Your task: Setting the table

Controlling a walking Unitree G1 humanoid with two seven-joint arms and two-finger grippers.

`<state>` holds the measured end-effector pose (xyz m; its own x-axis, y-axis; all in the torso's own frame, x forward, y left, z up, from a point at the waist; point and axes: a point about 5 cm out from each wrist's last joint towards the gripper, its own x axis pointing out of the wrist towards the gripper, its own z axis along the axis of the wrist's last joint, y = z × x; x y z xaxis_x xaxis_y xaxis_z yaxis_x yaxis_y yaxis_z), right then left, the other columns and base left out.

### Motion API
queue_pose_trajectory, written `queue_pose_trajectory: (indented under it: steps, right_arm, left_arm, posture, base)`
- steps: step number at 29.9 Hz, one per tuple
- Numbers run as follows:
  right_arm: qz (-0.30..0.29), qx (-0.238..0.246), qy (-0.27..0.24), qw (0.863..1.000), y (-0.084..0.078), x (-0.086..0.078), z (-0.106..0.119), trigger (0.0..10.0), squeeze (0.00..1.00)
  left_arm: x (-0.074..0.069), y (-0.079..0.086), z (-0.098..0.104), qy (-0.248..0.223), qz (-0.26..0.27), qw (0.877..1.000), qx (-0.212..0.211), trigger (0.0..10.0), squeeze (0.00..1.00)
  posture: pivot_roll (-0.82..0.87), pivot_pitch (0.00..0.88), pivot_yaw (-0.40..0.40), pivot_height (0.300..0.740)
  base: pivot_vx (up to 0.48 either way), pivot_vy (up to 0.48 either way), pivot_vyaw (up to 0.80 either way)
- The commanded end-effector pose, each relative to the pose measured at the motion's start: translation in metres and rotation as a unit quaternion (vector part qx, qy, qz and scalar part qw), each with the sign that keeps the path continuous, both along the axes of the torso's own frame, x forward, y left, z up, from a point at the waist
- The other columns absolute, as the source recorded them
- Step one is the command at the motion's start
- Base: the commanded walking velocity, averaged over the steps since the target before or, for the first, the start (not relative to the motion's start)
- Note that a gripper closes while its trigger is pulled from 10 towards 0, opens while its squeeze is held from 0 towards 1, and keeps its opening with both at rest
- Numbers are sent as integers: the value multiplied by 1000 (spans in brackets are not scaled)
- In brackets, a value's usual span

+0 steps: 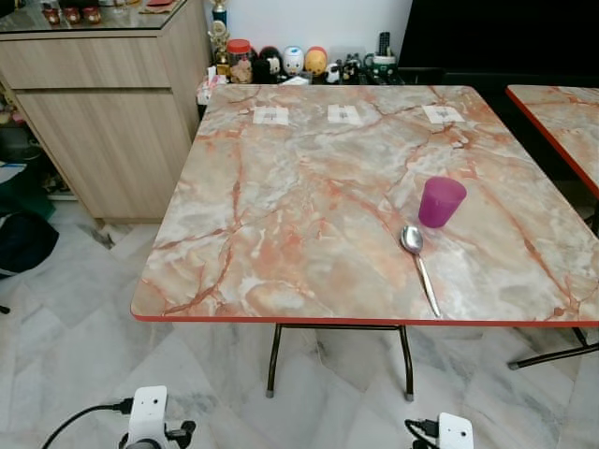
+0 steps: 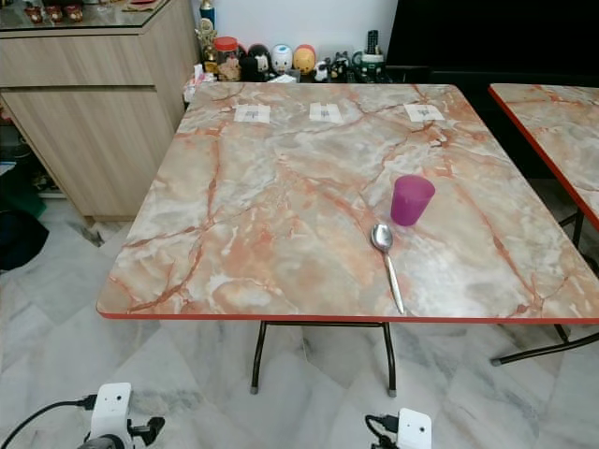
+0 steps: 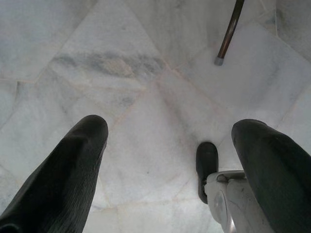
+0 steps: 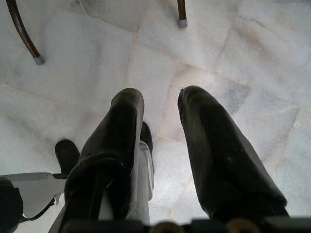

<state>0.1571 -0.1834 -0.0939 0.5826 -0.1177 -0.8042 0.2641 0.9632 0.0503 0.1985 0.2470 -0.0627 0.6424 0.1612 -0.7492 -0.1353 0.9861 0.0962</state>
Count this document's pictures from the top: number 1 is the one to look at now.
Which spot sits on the black bag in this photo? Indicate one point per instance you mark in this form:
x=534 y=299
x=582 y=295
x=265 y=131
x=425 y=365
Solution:
x=23 y=243

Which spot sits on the marble pattern folding table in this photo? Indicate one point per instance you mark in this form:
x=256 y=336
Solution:
x=309 y=215

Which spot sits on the silver metal spoon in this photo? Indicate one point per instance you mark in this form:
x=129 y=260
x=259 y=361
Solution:
x=412 y=239

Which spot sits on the light wooden cabinet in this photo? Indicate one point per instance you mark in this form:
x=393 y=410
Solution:
x=112 y=131

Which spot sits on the white paper marker tag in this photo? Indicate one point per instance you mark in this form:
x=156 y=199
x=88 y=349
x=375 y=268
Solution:
x=443 y=114
x=344 y=114
x=270 y=116

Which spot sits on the purple plastic cup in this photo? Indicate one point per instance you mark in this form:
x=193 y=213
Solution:
x=441 y=201

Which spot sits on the marble table with red edge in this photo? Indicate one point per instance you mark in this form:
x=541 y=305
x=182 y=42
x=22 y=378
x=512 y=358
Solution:
x=566 y=122

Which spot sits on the red lid snack jar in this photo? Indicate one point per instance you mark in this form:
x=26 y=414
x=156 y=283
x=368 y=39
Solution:
x=240 y=61

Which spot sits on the black round figurine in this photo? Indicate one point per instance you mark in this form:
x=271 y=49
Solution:
x=270 y=65

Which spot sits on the white round figurine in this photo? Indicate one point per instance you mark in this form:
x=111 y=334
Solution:
x=294 y=61

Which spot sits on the yellow round figurine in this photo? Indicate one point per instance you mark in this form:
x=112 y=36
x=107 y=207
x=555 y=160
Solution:
x=316 y=62

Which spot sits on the gold trophy figure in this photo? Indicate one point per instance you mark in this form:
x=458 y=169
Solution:
x=219 y=33

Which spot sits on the red tray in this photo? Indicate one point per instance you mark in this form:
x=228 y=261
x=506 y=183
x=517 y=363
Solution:
x=159 y=6

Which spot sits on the black remote control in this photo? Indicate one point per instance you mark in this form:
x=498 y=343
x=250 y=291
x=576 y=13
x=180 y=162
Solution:
x=384 y=44

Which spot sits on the black television screen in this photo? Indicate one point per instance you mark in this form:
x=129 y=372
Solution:
x=496 y=33

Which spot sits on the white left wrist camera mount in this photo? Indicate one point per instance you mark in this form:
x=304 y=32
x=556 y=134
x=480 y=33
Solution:
x=148 y=412

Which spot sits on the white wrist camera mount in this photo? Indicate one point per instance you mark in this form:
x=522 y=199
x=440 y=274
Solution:
x=148 y=412
x=456 y=433

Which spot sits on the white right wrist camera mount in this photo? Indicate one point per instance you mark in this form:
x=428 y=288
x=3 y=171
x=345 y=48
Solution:
x=456 y=433

